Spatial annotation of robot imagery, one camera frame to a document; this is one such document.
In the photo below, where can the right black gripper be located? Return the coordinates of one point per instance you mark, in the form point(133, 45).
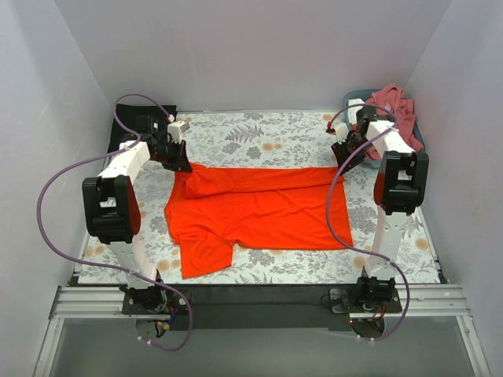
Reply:
point(345, 155)

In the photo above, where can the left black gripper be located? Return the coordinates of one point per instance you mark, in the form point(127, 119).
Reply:
point(179, 155)

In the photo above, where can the orange t-shirt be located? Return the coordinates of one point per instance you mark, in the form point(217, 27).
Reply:
point(214, 208)

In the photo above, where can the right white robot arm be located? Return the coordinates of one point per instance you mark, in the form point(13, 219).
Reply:
point(398, 191)

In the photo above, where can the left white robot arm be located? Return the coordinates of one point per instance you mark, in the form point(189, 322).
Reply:
point(111, 208)

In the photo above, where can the teal laundry basket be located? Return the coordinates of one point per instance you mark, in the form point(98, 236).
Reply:
point(350, 120)

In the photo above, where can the white t-shirt in basket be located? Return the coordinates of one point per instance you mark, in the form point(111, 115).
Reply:
point(356, 101)

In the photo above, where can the pink t-shirt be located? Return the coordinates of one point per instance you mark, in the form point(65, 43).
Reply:
point(393, 99)

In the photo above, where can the floral table mat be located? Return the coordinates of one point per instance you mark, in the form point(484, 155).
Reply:
point(276, 140)

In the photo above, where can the folded black t-shirt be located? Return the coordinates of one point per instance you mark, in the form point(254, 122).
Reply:
point(127, 115)

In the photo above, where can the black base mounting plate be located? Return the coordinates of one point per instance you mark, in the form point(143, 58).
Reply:
point(262, 306)

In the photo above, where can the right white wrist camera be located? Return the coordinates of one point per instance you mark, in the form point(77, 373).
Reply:
point(342, 131)

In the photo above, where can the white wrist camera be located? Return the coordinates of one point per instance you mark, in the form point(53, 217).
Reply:
point(342, 131)
point(176, 129)

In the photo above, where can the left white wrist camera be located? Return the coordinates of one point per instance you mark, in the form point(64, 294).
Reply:
point(176, 129)

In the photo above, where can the aluminium rail frame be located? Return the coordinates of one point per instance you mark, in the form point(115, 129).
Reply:
point(418, 300)

